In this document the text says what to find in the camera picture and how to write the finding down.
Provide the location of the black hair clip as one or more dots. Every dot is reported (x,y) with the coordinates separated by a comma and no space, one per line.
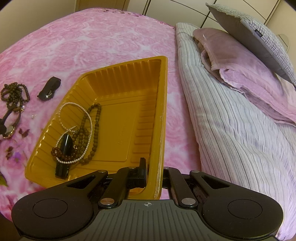
(49,89)

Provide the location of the gold rimmed black watch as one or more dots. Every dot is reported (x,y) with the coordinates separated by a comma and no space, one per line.
(3,126)

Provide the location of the white wardrobe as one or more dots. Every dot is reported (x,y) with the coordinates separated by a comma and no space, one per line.
(180,9)

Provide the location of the grey pillow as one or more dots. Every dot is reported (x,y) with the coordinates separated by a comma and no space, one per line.
(254,39)

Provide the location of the orange plastic tray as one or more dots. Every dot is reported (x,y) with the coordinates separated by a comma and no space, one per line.
(129,120)

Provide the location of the translucent wall fixture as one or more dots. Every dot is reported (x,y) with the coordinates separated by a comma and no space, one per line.
(285,39)

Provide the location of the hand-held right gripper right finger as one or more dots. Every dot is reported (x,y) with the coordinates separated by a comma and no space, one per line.
(172,176)

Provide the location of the folded purple towel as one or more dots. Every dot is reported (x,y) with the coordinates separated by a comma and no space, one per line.
(242,67)

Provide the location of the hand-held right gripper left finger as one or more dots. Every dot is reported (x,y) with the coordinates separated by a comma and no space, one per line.
(141,171)

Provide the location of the pink floral blanket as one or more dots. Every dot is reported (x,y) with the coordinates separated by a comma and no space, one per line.
(92,41)

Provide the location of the grey striped duvet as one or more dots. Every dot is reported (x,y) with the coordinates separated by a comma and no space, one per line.
(231,127)

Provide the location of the small silver earring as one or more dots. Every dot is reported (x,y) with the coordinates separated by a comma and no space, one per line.
(33,116)

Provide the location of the wooden door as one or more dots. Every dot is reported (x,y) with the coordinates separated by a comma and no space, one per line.
(101,4)

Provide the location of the black cylindrical case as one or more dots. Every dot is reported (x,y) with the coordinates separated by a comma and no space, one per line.
(67,141)

